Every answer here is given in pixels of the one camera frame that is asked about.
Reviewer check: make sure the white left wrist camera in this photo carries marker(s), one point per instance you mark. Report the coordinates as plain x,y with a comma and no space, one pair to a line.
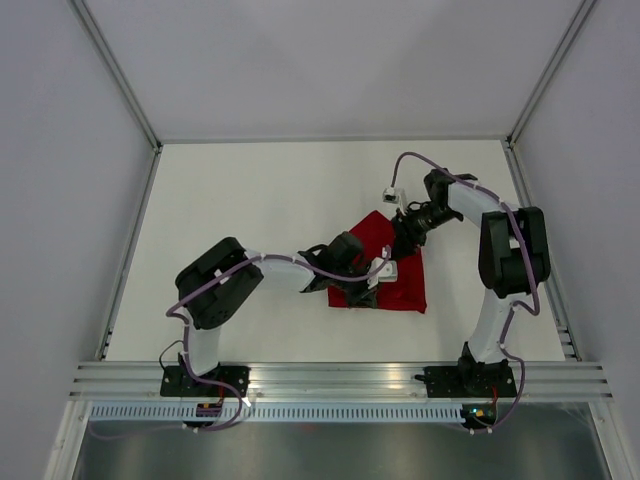
383,269

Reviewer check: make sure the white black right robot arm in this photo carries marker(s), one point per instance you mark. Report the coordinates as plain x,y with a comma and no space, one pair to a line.
513,260

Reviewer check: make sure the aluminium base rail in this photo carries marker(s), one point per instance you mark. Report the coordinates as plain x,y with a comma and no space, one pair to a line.
563,381

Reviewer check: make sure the aluminium frame post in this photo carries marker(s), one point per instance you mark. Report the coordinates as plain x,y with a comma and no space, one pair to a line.
552,67
96,36

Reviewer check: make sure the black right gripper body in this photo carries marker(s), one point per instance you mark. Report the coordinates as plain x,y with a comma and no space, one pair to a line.
419,222

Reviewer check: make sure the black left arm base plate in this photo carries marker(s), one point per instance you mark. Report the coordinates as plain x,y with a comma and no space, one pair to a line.
221,382

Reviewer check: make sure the red cloth napkin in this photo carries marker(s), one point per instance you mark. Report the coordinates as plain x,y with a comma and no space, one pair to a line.
408,292

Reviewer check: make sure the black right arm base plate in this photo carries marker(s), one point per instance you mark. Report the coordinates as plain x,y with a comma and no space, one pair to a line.
450,382

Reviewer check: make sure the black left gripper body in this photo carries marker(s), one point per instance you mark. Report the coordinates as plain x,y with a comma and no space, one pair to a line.
349,272

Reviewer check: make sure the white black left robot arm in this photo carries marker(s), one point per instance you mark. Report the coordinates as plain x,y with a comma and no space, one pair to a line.
215,286

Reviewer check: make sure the aluminium frame post left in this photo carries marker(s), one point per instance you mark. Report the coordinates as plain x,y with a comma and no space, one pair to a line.
96,36

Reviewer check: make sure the white slotted cable duct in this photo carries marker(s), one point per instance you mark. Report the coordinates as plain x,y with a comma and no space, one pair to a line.
280,412

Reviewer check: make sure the aluminium frame post right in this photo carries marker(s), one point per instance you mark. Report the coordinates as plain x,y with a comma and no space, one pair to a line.
552,67

